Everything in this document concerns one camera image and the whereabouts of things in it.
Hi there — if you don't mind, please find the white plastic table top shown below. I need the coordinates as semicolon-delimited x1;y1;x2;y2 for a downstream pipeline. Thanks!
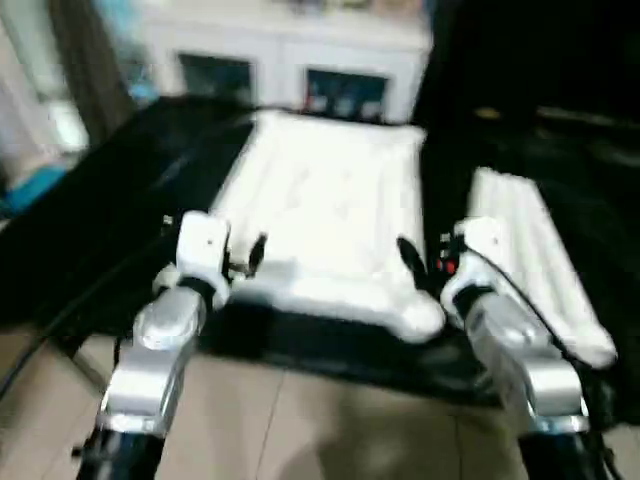
207;110;446;344

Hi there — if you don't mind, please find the black work surface mat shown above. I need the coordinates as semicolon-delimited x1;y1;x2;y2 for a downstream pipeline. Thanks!
0;94;640;411

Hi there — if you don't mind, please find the dark grey tube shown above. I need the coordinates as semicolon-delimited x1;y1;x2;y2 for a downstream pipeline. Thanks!
537;104;640;129

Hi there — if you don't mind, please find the white glass-door cabinet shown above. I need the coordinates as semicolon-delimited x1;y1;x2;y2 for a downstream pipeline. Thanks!
144;0;434;126

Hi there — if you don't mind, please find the black backdrop cloth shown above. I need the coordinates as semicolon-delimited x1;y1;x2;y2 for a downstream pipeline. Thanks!
414;0;640;141

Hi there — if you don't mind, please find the grey curtain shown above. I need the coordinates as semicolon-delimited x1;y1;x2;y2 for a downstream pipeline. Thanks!
47;0;136;151

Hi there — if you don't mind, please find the glass sliding door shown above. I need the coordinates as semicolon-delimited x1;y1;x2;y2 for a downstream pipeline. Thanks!
0;0;91;201

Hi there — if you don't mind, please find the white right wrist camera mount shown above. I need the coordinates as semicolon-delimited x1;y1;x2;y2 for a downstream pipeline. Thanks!
439;215;516;326

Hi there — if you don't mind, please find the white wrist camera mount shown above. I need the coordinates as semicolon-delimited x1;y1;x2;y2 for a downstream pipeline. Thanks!
439;215;516;326
152;210;234;311

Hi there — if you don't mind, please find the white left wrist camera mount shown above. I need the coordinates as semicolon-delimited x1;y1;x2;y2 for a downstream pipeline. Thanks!
152;210;234;311

